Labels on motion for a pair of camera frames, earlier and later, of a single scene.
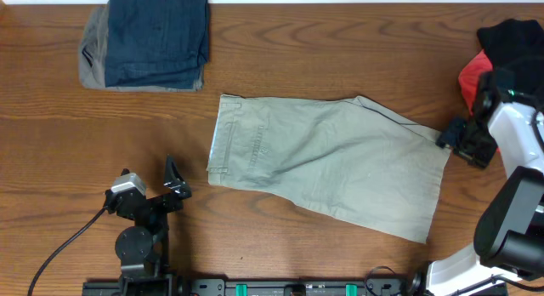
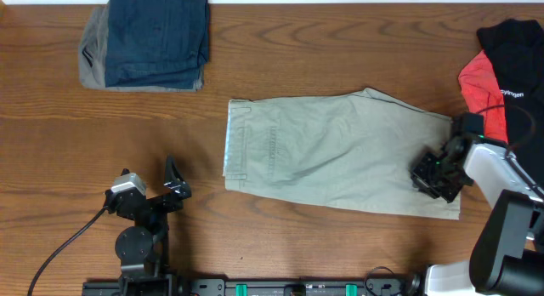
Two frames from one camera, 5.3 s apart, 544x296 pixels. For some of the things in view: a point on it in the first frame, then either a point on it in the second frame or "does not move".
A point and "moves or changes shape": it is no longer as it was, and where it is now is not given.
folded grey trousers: [92, 56] does not move
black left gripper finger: [174, 181] does not move
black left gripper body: [162, 206] does not move
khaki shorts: [342, 156] moves or changes shape
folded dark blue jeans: [156, 38] does not move
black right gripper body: [476, 144] → [439, 179]
